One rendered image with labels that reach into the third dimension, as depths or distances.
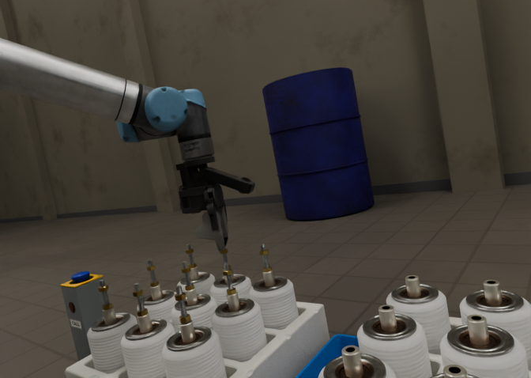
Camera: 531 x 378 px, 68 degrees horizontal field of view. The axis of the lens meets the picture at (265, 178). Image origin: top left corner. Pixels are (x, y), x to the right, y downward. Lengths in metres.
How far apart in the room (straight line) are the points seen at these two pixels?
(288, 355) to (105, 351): 0.35
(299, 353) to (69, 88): 0.63
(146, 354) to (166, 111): 0.42
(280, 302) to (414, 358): 0.32
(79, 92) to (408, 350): 0.62
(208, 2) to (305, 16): 1.16
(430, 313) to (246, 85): 3.36
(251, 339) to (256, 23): 3.33
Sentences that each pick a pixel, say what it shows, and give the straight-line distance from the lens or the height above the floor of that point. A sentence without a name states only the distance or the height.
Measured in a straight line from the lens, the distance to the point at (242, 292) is 0.92.
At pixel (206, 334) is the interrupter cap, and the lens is 0.71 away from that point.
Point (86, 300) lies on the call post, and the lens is 1.03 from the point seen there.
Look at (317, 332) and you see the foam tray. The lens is 0.90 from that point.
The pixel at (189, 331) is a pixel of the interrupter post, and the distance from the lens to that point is 0.70.
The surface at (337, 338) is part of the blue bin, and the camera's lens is 0.91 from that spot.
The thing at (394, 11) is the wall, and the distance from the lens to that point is 3.21.
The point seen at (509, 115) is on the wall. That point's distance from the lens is 2.98.
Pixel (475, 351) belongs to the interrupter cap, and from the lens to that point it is 0.57.
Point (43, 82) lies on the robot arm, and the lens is 0.71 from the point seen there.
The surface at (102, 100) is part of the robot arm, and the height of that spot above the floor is 0.67.
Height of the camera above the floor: 0.54
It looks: 4 degrees down
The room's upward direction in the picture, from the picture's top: 11 degrees counter-clockwise
